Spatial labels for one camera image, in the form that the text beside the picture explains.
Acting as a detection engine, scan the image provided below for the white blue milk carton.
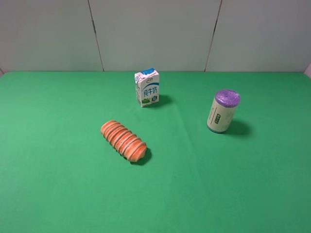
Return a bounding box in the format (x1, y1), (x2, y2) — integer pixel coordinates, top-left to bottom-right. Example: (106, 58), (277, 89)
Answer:
(134, 68), (159, 107)

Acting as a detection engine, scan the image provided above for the purple garbage bag roll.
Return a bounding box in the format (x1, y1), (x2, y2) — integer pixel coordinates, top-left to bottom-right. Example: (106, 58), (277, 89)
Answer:
(207, 89), (241, 133)

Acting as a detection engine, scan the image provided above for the orange striped bread toy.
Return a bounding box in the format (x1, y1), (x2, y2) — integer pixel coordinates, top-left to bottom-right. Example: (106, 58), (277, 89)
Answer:
(100, 120), (147, 163)

